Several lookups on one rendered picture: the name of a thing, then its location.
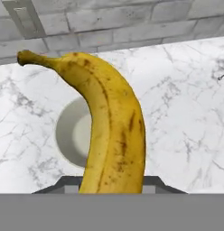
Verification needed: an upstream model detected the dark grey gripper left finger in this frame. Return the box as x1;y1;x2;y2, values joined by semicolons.
32;175;85;195

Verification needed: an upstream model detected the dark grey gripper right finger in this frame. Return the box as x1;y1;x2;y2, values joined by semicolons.
142;175;188;195

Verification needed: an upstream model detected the yellow banana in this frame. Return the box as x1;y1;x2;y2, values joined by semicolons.
16;49;147;195

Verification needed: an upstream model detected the white bowl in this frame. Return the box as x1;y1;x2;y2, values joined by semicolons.
54;97;93;169

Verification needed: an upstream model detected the grey wall outlet plate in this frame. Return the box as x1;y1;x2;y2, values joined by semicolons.
1;0;47;40

